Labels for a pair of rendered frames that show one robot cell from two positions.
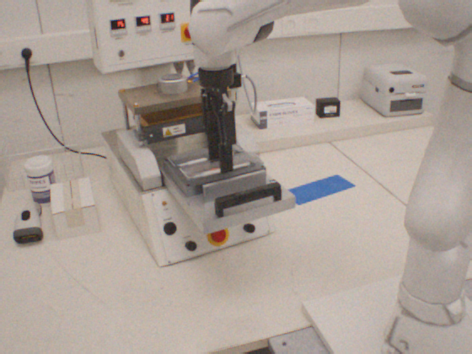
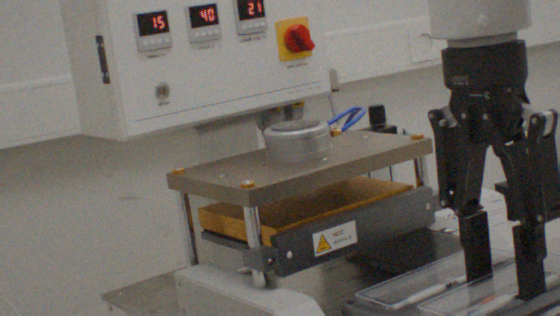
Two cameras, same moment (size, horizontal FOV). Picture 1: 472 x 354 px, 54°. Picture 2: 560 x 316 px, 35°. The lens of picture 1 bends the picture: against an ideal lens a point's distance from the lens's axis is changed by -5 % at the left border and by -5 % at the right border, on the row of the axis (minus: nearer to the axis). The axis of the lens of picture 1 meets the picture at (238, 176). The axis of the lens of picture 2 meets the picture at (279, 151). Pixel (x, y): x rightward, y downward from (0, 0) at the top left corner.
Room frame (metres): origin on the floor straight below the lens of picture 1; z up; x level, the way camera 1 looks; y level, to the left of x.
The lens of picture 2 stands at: (0.25, 0.36, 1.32)
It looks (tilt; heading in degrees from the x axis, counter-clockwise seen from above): 11 degrees down; 351
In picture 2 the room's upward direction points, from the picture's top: 8 degrees counter-clockwise
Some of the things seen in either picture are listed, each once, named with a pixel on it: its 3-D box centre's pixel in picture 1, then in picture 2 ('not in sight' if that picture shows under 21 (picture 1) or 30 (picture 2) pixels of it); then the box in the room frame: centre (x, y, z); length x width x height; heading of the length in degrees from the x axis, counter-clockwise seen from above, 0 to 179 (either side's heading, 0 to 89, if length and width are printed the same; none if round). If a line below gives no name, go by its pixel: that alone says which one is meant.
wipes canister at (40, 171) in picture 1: (42, 180); not in sight; (1.33, 0.62, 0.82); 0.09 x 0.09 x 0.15
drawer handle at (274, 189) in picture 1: (249, 198); not in sight; (0.88, -0.02, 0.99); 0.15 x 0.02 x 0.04; 115
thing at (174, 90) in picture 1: (176, 94); (299, 170); (1.32, 0.16, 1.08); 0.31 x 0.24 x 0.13; 115
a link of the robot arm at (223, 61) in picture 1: (218, 51); (477, 11); (1.03, 0.03, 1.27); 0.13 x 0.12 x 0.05; 116
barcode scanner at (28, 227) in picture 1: (29, 217); not in sight; (1.16, 0.61, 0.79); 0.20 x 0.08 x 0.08; 17
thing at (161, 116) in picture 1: (177, 104); (309, 188); (1.29, 0.16, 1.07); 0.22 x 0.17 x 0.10; 115
